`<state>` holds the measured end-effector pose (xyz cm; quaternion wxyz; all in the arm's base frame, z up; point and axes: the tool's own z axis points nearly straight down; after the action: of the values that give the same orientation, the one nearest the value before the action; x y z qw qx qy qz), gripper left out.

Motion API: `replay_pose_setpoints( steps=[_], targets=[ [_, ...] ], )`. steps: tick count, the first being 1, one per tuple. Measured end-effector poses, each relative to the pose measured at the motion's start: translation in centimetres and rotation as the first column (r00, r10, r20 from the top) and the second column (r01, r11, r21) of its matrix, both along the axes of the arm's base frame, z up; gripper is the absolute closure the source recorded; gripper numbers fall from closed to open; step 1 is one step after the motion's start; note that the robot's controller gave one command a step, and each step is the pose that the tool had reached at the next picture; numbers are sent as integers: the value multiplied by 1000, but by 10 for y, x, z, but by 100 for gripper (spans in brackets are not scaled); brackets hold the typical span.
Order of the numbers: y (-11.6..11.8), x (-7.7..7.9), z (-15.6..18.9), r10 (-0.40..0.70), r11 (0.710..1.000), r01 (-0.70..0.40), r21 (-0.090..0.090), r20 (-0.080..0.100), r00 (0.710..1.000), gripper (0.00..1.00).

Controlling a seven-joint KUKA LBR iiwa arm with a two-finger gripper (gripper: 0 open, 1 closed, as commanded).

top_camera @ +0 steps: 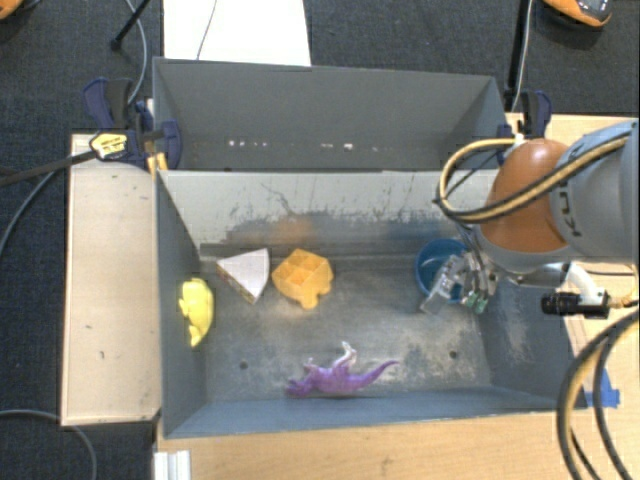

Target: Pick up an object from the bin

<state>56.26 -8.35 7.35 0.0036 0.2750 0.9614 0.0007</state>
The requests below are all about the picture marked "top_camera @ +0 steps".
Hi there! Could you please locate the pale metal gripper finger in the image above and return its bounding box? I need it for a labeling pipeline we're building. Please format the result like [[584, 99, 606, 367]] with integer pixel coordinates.
[[425, 260, 467, 316], [420, 256, 458, 315]]

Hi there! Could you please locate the blue cup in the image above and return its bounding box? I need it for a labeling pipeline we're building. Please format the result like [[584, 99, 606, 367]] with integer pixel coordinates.
[[414, 238, 472, 305]]

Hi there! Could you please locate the grey metal bin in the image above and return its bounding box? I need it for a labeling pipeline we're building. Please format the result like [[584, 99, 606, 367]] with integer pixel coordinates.
[[151, 56, 589, 440]]

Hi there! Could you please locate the orange toy waffle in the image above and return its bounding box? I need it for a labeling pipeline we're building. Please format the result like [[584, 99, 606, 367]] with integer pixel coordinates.
[[270, 248, 335, 311]]

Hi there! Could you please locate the purple toy dinosaur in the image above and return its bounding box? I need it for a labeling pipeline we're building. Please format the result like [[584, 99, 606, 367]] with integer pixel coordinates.
[[284, 340, 401, 400]]

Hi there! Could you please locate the white wedge block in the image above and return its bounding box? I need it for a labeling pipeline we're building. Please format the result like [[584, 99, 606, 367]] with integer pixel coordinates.
[[215, 247, 272, 305]]

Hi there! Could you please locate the yellow toy animal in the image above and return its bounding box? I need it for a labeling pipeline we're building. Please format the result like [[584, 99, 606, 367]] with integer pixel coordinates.
[[178, 277, 216, 349]]

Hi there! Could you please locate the pale wood board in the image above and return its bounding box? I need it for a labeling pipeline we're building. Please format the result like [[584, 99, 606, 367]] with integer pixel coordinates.
[[60, 132, 162, 427]]

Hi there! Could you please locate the black cylinder on white bracket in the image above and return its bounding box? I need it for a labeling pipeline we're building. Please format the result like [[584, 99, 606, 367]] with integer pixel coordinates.
[[541, 262, 639, 319]]

